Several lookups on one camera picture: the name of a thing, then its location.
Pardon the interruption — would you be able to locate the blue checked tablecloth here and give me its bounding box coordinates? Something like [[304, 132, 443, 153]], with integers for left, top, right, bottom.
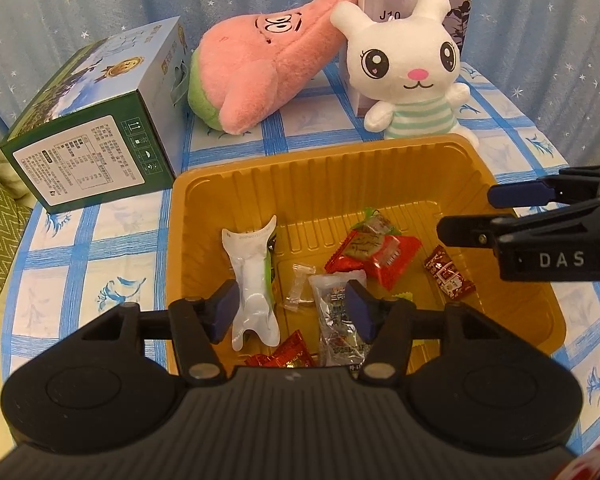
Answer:
[[17, 57, 600, 461]]

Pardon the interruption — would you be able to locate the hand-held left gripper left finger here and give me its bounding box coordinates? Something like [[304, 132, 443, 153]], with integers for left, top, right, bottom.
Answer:
[[80, 279, 242, 382]]

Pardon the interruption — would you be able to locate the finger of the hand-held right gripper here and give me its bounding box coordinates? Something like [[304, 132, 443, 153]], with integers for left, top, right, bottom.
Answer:
[[487, 164, 600, 209], [436, 214, 521, 250]]

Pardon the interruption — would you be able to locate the silver foil snack packet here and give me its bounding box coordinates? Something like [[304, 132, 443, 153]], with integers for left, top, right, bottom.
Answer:
[[221, 215, 281, 352]]

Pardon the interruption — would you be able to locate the green brown candy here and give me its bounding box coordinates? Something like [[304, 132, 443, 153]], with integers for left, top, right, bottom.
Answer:
[[352, 207, 401, 236]]

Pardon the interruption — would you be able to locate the orange plastic tray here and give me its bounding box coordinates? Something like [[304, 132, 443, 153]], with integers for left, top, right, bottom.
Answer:
[[167, 132, 567, 376]]

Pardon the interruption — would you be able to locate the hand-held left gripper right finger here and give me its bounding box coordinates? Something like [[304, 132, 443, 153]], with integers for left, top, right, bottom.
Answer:
[[344, 281, 508, 382]]

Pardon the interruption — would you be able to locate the grey white cardboard box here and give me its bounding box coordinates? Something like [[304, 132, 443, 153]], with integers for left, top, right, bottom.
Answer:
[[340, 0, 473, 116]]

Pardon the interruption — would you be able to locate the blue star curtain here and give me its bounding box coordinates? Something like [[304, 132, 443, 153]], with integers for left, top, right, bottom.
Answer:
[[0, 0, 600, 171]]

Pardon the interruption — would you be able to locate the pink starfish plush toy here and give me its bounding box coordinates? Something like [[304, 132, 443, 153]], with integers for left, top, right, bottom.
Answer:
[[187, 0, 363, 136]]

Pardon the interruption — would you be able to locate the white rabbit plush toy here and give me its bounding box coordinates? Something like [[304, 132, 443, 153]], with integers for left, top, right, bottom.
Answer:
[[329, 0, 481, 150]]

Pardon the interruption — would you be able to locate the red gold candy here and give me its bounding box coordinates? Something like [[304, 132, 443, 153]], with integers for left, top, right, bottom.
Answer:
[[265, 330, 321, 368]]

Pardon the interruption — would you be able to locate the green printed cardboard box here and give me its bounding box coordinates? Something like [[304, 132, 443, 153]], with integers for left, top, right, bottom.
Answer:
[[0, 16, 190, 212]]

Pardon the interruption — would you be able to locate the beige green snack packet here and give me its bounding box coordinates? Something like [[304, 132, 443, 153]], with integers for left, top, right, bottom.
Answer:
[[341, 232, 387, 261]]

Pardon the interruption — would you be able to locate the large red snack packet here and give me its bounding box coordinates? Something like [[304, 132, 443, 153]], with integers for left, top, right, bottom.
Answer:
[[324, 232, 423, 291]]

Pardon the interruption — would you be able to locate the dark red patterned candy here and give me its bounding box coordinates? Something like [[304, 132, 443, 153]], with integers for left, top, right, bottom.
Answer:
[[424, 245, 477, 302]]

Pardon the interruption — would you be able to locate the clear candy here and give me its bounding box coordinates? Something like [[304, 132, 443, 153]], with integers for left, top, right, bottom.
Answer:
[[285, 262, 315, 313]]

